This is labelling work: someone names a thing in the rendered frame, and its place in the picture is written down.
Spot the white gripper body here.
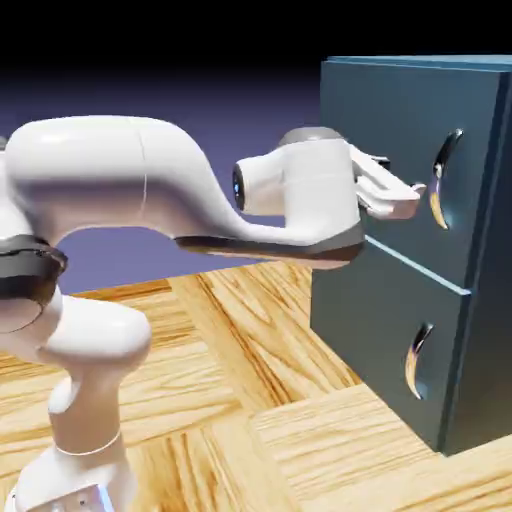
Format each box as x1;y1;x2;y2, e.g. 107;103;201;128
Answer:
346;143;421;220

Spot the blue-grey cabinet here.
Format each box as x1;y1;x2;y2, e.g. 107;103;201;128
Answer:
310;54;512;457

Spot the curved metal handle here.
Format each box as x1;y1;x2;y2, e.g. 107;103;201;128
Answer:
427;127;465;231
403;322;436;401

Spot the blue-grey cabinet door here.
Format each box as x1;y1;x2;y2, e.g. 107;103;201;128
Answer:
310;235;472;456
318;60;504;291

